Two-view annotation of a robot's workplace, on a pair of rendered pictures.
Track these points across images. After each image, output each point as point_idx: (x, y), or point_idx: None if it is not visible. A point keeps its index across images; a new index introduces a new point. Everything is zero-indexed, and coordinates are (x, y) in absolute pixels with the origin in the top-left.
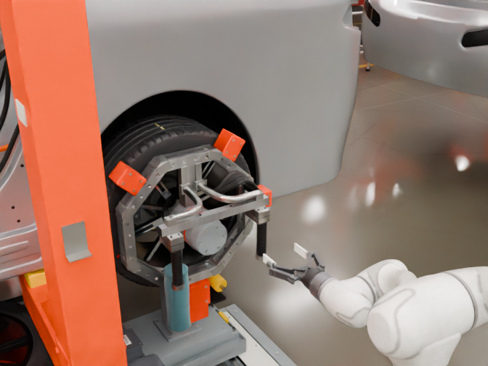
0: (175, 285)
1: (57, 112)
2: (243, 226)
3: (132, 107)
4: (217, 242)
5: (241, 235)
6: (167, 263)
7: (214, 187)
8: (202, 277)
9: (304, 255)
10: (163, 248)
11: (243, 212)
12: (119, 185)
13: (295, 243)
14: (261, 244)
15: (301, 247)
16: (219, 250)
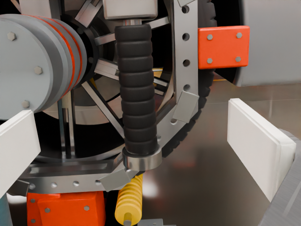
0: None
1: None
2: (175, 102)
3: None
4: (19, 87)
5: (168, 120)
6: (51, 150)
7: (167, 51)
8: (80, 186)
9: (267, 171)
10: (80, 133)
11: (174, 67)
12: None
13: (237, 101)
14: (128, 108)
15: (252, 117)
16: (33, 113)
